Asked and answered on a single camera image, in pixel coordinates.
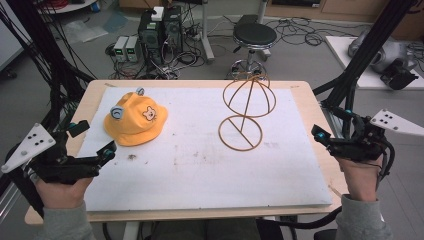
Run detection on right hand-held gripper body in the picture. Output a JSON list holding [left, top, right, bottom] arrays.
[[328, 108, 424, 163]]

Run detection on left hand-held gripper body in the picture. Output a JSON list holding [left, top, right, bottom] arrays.
[[0, 122, 103, 186]]

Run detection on yellow bucket hat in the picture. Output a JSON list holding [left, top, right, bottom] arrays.
[[103, 87, 169, 148]]

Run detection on gold wire hat stand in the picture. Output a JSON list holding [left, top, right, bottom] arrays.
[[218, 73, 278, 153]]

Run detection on person's left hand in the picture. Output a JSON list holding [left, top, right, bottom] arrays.
[[33, 177, 94, 210]]

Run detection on person's right hand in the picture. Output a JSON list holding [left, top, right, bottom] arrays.
[[334, 155, 384, 203]]

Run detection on wooden table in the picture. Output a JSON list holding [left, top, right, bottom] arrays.
[[24, 79, 350, 226]]

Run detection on white floor platform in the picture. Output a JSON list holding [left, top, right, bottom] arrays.
[[324, 34, 424, 91]]

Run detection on black device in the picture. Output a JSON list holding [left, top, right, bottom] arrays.
[[379, 59, 420, 91]]

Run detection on grey robot part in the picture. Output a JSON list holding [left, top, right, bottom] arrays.
[[347, 30, 418, 74]]

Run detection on grey power supply unit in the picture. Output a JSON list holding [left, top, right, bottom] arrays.
[[125, 35, 141, 63], [113, 35, 130, 63]]

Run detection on white table mat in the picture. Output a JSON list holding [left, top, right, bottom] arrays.
[[77, 86, 334, 213]]

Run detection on clear plastic sheet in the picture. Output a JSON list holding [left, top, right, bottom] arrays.
[[62, 19, 109, 44]]

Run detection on black computer tower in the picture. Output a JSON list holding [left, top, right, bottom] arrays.
[[162, 6, 184, 55], [137, 9, 165, 65]]

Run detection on black round stool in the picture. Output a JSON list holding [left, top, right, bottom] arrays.
[[229, 21, 278, 81]]

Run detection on person's dark trousers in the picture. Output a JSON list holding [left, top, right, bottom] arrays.
[[146, 218, 284, 240]]

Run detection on white round table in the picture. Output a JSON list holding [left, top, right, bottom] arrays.
[[36, 0, 98, 15]]

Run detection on small white box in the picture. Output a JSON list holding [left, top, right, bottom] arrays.
[[151, 6, 165, 22]]

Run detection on grey desk leg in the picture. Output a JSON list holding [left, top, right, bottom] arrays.
[[199, 0, 216, 65]]

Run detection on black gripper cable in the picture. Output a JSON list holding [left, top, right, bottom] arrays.
[[375, 138, 396, 189]]

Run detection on black thick hose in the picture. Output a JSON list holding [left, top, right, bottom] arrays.
[[266, 205, 344, 232]]

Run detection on black floor cables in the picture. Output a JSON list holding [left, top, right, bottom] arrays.
[[266, 16, 361, 48]]

